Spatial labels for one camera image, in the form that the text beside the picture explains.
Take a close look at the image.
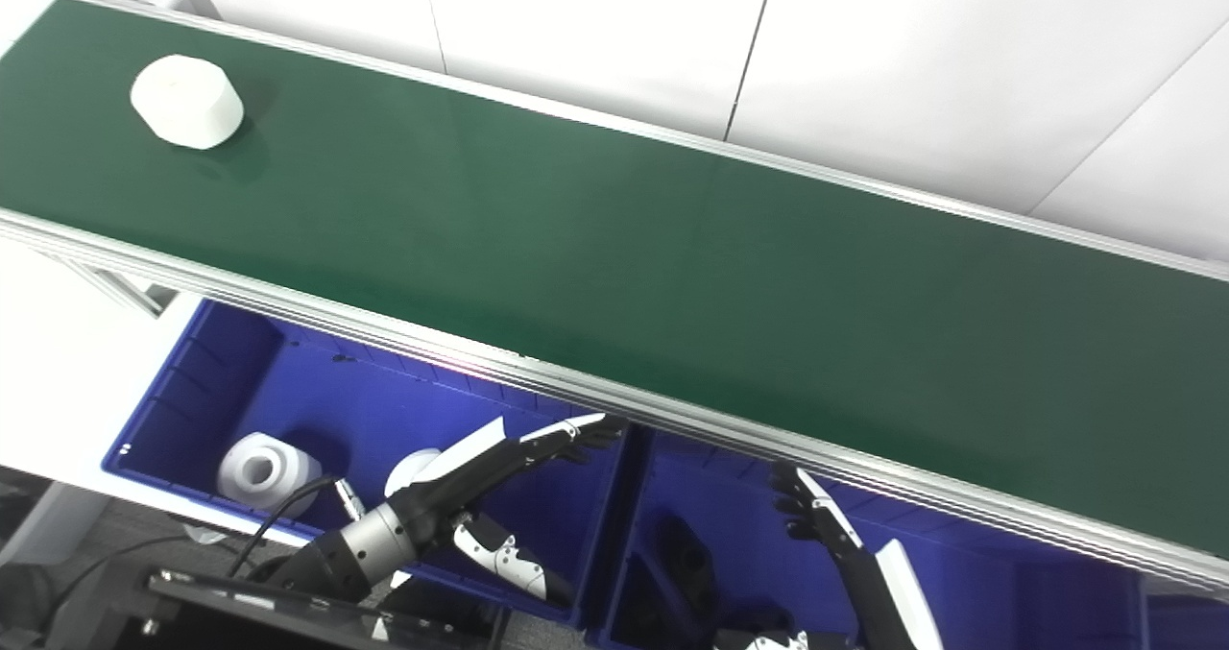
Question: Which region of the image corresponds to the blue bin with black part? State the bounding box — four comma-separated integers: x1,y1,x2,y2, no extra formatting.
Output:
586,425,1148,650

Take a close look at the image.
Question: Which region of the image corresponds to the white round plastic part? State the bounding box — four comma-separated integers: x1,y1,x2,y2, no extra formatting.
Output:
130,54,246,150

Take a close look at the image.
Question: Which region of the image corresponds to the white plastic part with hole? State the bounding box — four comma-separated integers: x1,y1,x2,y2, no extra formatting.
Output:
384,447,444,498
216,432,324,518

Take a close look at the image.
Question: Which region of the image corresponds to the green conveyor belt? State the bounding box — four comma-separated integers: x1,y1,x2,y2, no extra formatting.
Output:
0,0,1229,561

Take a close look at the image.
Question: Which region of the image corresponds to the aluminium conveyor support leg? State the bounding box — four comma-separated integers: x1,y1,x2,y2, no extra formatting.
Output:
42,251,181,318

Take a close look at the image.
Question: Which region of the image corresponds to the black floor cable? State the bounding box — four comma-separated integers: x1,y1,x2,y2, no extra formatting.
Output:
38,533,198,624

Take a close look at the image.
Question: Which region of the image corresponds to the black plastic part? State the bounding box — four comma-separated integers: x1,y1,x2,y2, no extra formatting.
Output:
656,516,718,614

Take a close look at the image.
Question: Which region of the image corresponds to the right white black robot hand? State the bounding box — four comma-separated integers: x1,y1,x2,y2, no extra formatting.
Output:
712,462,946,650

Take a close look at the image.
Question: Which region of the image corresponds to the blue plastic bin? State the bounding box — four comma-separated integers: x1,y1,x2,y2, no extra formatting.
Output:
1143,578,1229,650

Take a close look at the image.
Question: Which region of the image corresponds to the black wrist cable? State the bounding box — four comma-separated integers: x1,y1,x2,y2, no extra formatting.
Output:
227,475,368,579

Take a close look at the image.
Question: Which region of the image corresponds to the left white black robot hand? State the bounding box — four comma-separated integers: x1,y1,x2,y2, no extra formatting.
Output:
382,414,627,610

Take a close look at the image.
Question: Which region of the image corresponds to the black robot torso plate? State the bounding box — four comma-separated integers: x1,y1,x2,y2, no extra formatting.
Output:
142,567,512,650

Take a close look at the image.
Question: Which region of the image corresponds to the blue bin with white parts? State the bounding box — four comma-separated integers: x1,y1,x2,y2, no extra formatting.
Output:
101,297,640,628

